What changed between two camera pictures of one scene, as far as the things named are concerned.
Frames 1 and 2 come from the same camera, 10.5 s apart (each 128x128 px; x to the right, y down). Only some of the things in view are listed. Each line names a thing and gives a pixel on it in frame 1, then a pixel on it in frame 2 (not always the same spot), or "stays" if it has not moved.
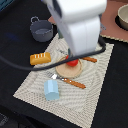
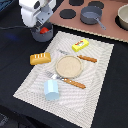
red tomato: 72,63 -> 43,30
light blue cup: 51,90 stays
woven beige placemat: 68,98 stays
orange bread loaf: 40,58 stays
